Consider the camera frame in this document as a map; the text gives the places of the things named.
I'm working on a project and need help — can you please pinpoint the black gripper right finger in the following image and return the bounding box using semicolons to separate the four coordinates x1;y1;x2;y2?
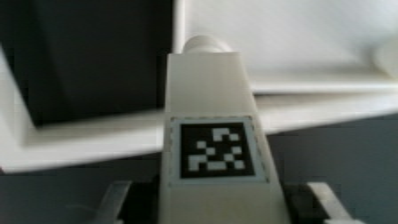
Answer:
307;182;366;224

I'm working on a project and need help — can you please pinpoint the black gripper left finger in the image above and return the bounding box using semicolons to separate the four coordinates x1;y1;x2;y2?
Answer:
81;181;131;224

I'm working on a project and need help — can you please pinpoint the white desk leg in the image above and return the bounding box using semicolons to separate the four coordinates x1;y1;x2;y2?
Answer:
158;36;289;224

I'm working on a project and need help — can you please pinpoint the white desk tabletop tray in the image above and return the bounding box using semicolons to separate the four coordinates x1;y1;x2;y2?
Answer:
174;0;398;94

